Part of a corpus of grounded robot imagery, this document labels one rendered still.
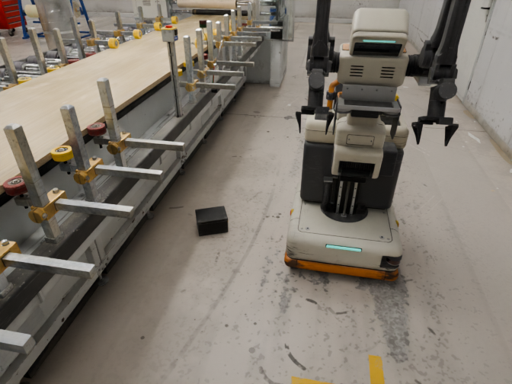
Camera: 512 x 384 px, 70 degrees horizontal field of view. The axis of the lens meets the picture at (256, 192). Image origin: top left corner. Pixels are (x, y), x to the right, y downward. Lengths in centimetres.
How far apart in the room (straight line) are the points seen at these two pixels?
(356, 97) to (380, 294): 109
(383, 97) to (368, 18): 32
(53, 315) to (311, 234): 132
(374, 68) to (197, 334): 146
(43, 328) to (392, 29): 191
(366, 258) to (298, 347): 59
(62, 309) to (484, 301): 215
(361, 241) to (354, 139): 58
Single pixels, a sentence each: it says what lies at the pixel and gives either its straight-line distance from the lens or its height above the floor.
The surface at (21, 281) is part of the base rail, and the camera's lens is 138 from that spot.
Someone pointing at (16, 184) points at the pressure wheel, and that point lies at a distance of 149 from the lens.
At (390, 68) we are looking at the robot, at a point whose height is 117.
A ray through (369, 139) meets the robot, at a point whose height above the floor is 85.
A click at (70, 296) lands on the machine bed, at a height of 17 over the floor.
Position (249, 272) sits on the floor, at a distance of 219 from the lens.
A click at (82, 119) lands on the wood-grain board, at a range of 197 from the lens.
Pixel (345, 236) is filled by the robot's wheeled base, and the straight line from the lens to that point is 205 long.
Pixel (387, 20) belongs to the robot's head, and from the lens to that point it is 161.
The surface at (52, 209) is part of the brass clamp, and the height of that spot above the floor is 83.
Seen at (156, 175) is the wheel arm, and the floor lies 84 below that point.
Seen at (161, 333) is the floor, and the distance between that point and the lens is 198.
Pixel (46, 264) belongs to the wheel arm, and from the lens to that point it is 122.
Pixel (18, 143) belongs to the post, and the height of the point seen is 109.
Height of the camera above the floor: 155
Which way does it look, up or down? 33 degrees down
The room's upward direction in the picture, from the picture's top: straight up
